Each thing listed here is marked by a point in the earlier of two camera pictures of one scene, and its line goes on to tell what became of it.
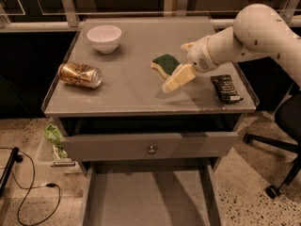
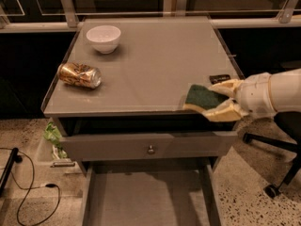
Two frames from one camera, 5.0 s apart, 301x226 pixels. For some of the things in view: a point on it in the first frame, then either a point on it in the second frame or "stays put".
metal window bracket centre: (182, 0) stays put
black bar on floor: (14, 157) stays put
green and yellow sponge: (166, 64) to (200, 99)
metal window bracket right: (288, 9) stays put
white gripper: (199, 56) to (254, 94)
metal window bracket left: (69, 6) stays put
